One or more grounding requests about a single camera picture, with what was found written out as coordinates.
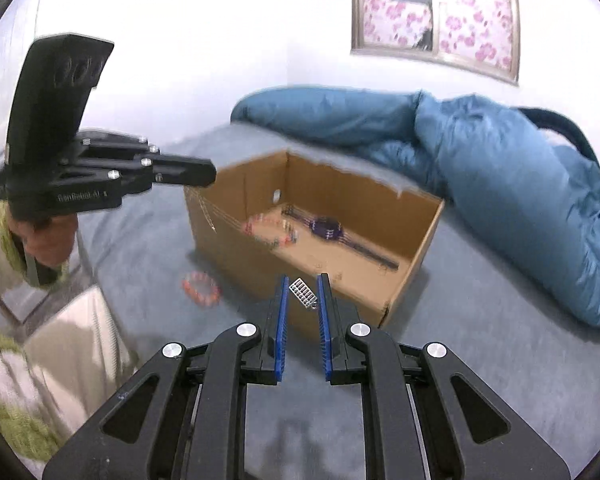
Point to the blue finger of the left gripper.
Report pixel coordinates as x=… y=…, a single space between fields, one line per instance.
x=178 y=170

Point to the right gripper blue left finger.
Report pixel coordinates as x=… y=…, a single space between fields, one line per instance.
x=182 y=415

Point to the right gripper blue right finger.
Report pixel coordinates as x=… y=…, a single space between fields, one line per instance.
x=426 y=414

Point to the purple kids smartwatch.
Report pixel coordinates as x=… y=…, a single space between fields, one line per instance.
x=331 y=230

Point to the left hand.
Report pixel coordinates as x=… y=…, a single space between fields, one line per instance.
x=52 y=244

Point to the cream trouser legs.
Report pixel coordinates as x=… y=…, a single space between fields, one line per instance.
x=78 y=359

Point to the brown cardboard box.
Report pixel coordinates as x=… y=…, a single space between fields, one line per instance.
x=238 y=225

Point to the green shaggy rug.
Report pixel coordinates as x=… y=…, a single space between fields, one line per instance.
x=25 y=423

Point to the teal blue duvet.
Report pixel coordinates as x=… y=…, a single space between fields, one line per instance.
x=535 y=201

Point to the floral framed window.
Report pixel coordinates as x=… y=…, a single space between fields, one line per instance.
x=482 y=36

